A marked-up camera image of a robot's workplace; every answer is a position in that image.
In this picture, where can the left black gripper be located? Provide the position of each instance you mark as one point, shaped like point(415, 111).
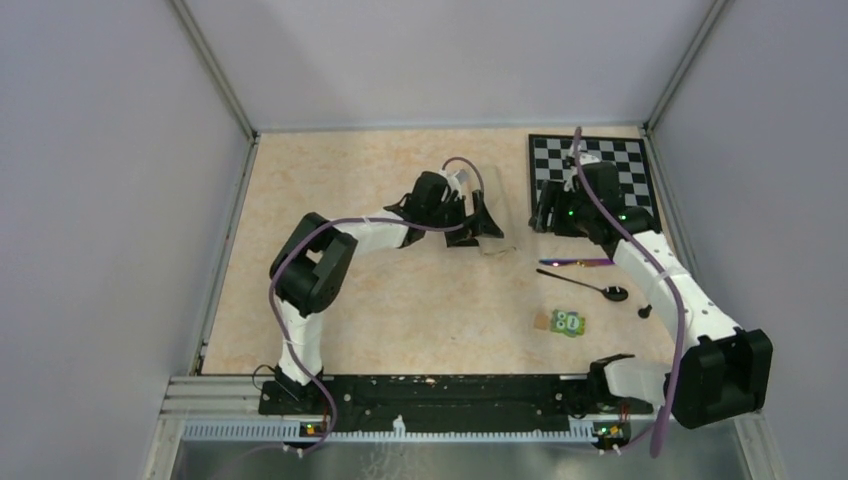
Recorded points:
point(467, 236)

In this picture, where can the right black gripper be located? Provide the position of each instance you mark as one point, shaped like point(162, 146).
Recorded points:
point(560, 226)

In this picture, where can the beige cloth napkin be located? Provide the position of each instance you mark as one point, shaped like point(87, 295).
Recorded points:
point(497, 204)

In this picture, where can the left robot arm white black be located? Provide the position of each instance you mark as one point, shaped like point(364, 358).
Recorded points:
point(308, 272)

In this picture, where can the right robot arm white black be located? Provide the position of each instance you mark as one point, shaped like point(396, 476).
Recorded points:
point(719, 370)

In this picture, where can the iridescent purple utensil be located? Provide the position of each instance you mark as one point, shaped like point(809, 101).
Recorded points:
point(581, 262)

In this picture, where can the small cork piece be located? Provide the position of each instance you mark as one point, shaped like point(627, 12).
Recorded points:
point(541, 322)

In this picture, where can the black utensil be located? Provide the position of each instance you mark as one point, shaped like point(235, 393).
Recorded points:
point(611, 293)

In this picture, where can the small black screw knob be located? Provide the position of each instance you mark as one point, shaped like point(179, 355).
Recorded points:
point(645, 312)

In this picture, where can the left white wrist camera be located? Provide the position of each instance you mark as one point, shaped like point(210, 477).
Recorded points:
point(460, 181)

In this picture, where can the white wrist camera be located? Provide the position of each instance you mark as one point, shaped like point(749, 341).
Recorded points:
point(460, 181)
point(571, 176)

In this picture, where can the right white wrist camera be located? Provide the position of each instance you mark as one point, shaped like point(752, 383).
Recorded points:
point(571, 176)

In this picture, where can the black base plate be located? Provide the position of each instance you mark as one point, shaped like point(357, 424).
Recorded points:
point(447, 403)

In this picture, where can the aluminium frame rail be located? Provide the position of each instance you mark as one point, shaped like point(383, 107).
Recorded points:
point(226, 407)

